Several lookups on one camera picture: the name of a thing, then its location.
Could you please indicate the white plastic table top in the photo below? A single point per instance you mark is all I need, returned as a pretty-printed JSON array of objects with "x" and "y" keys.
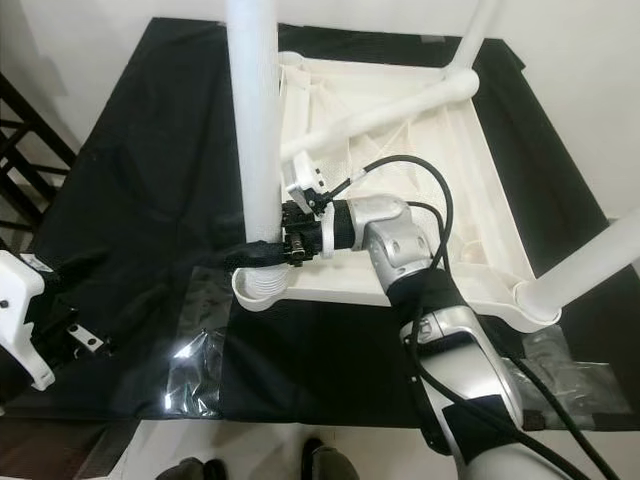
[{"x": 450, "y": 190}]

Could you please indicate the black tablecloth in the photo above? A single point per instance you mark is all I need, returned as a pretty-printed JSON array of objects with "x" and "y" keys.
[{"x": 150, "y": 180}]

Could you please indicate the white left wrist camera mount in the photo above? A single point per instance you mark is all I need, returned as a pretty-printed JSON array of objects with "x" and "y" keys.
[{"x": 25, "y": 310}]

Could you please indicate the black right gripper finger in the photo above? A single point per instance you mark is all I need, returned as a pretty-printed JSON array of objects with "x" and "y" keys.
[{"x": 260, "y": 255}]

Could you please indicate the clear tape patch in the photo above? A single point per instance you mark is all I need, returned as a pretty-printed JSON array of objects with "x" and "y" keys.
[{"x": 570, "y": 375}]

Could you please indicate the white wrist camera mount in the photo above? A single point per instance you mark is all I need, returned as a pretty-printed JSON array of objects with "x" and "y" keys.
[
  {"x": 25, "y": 310},
  {"x": 302, "y": 180}
]

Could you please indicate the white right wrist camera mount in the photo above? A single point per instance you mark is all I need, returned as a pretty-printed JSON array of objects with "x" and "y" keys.
[{"x": 302, "y": 180}]

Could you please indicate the dark right robot foot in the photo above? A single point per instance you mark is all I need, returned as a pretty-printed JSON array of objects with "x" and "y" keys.
[{"x": 325, "y": 462}]

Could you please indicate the black stool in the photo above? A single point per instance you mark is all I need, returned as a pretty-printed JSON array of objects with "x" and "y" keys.
[{"x": 25, "y": 150}]

